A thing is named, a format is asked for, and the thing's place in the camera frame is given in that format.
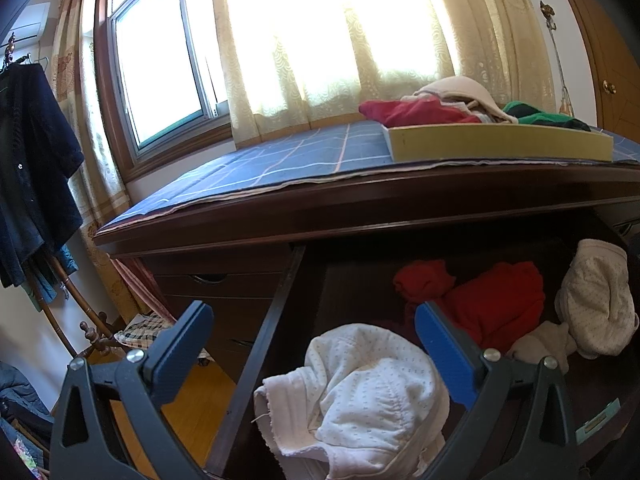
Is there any red garment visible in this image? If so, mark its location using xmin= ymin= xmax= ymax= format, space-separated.
xmin=393 ymin=260 xmax=546 ymax=353

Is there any beige dotted bra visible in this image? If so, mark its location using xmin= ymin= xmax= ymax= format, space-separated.
xmin=508 ymin=238 xmax=639 ymax=373

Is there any white dotted underwear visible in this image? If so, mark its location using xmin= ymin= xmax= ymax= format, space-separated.
xmin=254 ymin=323 xmax=450 ymax=479

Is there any green black underwear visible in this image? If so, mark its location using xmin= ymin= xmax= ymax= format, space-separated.
xmin=503 ymin=101 xmax=590 ymax=131

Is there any cream bra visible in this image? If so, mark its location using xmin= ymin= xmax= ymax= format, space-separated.
xmin=401 ymin=76 xmax=518 ymax=124

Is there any red underwear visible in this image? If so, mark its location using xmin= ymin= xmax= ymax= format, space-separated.
xmin=359 ymin=99 xmax=480 ymax=128

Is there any wooden coat rack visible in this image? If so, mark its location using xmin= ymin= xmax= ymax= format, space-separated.
xmin=1 ymin=39 xmax=119 ymax=356

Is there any grey clothes pile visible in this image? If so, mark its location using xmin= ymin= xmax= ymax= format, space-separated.
xmin=1 ymin=362 xmax=53 ymax=479

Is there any checked cloth on floor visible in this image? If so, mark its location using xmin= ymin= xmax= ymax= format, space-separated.
xmin=114 ymin=312 xmax=172 ymax=350

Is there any dark wooden dresser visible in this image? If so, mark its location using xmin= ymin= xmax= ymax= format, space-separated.
xmin=92 ymin=159 xmax=640 ymax=391

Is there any dark blue hanging coat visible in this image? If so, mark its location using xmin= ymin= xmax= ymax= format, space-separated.
xmin=1 ymin=64 xmax=85 ymax=287

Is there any left side curtain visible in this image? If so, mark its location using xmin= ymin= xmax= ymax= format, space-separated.
xmin=51 ymin=0 xmax=150 ymax=322

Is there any yellow foam tray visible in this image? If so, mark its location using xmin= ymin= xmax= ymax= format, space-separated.
xmin=383 ymin=124 xmax=614 ymax=162

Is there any curtain tieback tassel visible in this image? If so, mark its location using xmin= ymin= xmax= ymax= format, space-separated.
xmin=539 ymin=0 xmax=575 ymax=117

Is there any blue checked table cloth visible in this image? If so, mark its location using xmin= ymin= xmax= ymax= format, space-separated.
xmin=99 ymin=120 xmax=639 ymax=236

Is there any brown framed window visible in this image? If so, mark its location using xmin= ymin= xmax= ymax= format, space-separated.
xmin=94 ymin=0 xmax=231 ymax=182

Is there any wooden wardrobe door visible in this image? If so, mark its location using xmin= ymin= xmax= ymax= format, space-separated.
xmin=568 ymin=0 xmax=640 ymax=142

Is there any white air conditioner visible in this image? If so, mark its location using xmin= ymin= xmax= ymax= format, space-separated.
xmin=2 ymin=2 xmax=50 ymax=49

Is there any cream patterned curtain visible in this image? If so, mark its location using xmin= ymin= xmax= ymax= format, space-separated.
xmin=213 ymin=0 xmax=555 ymax=148

